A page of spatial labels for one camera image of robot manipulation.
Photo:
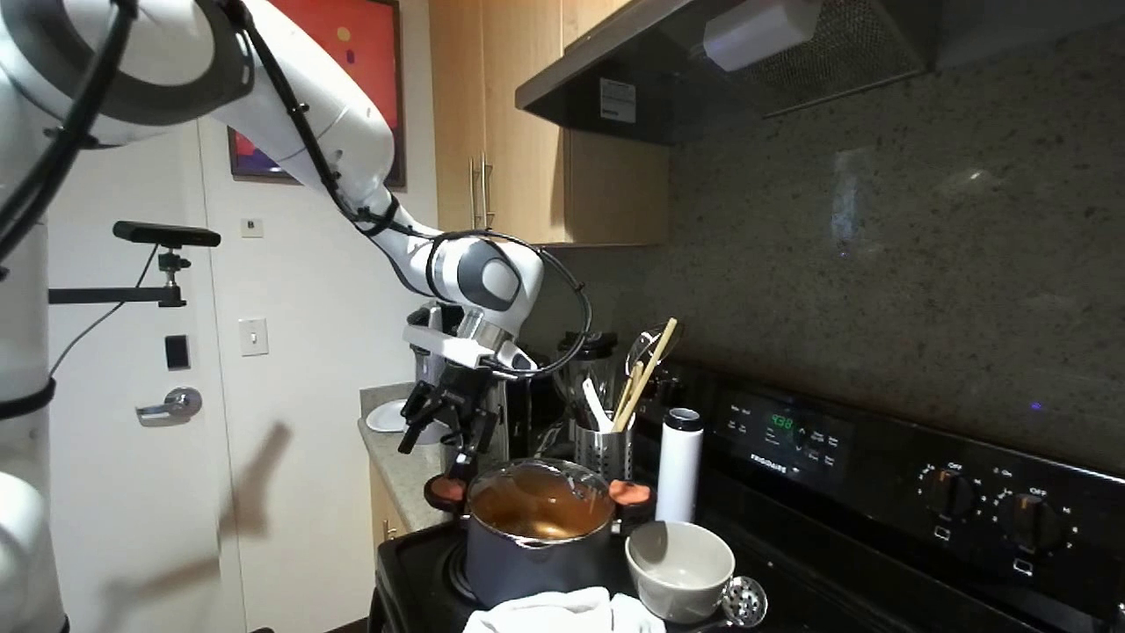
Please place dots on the black stove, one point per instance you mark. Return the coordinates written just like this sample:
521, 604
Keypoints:
882, 528

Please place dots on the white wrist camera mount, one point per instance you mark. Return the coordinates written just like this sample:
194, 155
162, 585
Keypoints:
469, 354

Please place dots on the white plate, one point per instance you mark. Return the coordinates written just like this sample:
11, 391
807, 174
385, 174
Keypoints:
385, 415

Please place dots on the dark steel cooking pot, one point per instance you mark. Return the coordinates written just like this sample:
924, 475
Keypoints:
540, 563

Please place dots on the metal whisk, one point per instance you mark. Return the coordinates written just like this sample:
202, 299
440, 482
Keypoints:
643, 354

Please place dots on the white ceramic bowl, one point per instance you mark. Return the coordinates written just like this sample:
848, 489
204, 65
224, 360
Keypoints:
679, 576

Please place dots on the white bottle with black cap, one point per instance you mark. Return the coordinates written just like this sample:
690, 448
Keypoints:
679, 471

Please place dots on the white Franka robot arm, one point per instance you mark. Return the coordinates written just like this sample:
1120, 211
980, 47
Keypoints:
318, 106

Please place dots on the clear glass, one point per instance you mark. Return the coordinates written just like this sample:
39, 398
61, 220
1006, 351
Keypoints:
743, 604

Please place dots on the small white wall thermostat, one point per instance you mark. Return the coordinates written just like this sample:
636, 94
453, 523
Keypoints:
254, 226

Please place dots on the black bar camera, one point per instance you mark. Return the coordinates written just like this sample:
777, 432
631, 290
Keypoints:
162, 234

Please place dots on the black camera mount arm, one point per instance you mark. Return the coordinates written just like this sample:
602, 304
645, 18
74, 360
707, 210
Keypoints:
117, 297

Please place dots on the white light switch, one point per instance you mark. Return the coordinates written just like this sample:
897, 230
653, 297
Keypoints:
254, 337

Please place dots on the light wooden wall cabinet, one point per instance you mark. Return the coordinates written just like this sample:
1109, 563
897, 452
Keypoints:
530, 179

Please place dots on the white spatula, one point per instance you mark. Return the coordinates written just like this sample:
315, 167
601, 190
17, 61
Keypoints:
597, 405

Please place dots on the red painting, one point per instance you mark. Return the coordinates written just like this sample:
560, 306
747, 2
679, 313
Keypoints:
365, 47

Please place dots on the dark range hood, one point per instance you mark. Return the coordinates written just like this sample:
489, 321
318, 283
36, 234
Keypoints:
751, 72

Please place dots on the steel utensil holder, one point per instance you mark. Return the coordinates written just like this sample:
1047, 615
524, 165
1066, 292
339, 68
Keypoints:
602, 456

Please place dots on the white cloth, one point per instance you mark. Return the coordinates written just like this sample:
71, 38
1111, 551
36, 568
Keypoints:
550, 618

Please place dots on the black door lock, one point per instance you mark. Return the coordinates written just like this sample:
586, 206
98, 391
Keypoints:
176, 354

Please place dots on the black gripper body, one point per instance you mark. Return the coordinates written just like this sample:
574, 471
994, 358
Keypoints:
458, 401

